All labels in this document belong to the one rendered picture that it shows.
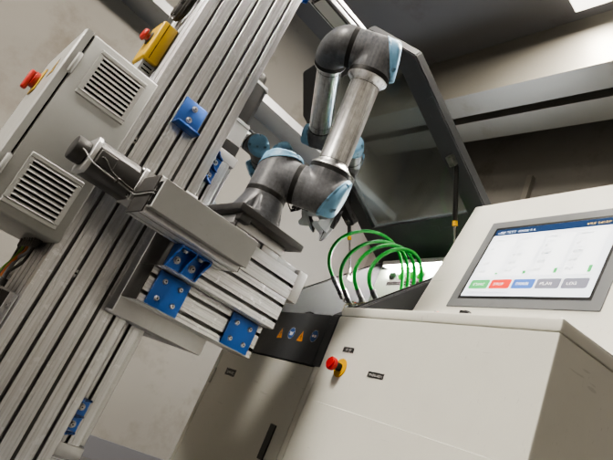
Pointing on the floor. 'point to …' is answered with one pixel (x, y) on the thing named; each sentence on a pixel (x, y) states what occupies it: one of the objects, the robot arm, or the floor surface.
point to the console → (465, 373)
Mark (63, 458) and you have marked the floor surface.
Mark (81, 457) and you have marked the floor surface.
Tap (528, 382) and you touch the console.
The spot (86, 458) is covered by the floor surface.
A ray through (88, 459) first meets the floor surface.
